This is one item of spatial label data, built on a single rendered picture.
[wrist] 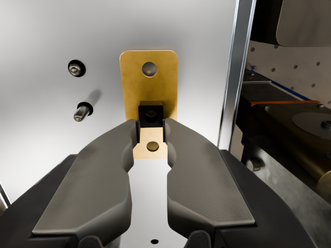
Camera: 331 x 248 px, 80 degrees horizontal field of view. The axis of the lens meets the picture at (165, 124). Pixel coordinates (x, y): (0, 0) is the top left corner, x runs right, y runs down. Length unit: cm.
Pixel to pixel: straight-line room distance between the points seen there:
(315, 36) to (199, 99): 10
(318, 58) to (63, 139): 53
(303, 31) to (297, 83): 37
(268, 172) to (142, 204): 12
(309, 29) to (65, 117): 20
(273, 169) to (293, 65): 39
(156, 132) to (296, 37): 13
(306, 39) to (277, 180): 11
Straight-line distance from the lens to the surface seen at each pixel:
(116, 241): 21
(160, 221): 23
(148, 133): 15
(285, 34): 19
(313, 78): 58
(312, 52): 56
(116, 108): 16
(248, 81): 36
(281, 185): 18
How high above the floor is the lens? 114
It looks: 63 degrees down
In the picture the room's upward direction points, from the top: 174 degrees clockwise
